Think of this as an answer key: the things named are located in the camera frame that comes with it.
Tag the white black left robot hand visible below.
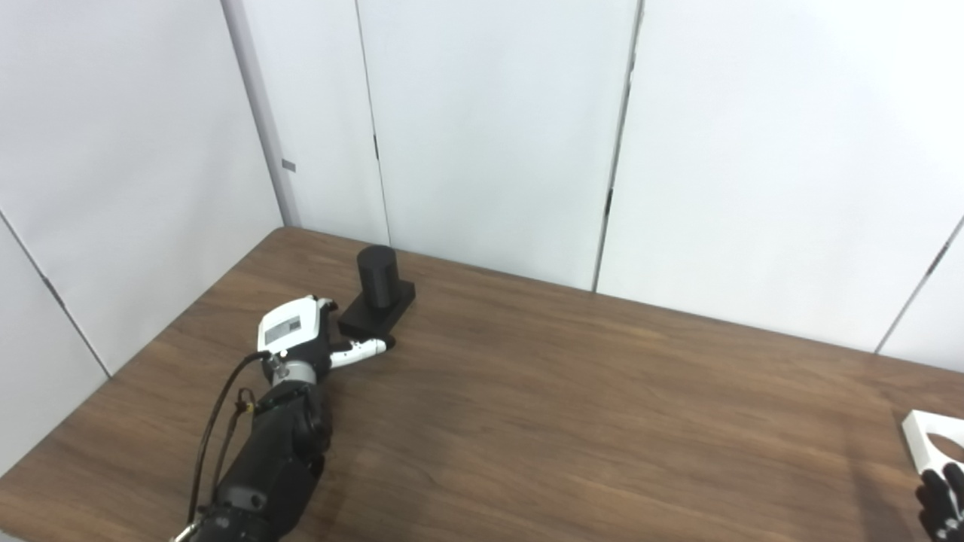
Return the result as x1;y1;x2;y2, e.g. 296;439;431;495
258;296;397;371

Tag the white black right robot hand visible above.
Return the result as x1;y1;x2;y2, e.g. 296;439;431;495
915;462;964;542

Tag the white square piece with hole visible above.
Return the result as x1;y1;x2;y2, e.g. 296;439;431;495
901;410;964;475

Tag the black peg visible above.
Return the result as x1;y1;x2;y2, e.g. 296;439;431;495
337;245;417;340

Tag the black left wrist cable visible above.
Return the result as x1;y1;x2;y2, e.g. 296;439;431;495
186;351;272;529

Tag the thin yellow-tipped left arm wire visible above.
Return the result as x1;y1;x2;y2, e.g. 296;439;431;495
213;387;258;494

